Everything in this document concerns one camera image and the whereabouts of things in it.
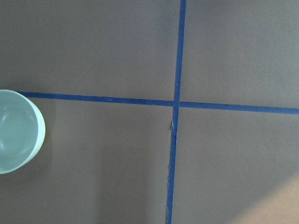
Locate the green bowl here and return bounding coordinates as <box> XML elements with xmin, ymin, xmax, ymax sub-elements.
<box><xmin>0</xmin><ymin>90</ymin><xmax>46</xmax><ymax>174</ymax></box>

